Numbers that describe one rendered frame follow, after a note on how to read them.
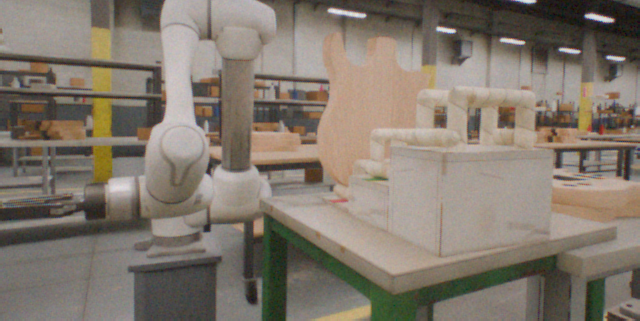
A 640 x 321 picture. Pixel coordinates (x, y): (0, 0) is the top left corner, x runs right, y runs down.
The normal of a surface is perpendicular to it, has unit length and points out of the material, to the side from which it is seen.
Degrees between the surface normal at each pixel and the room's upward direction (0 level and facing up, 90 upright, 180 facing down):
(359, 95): 90
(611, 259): 90
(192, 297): 90
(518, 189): 90
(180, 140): 66
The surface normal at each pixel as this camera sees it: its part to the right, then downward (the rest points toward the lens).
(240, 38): 0.23, 0.43
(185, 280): 0.35, 0.06
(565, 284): -0.90, 0.00
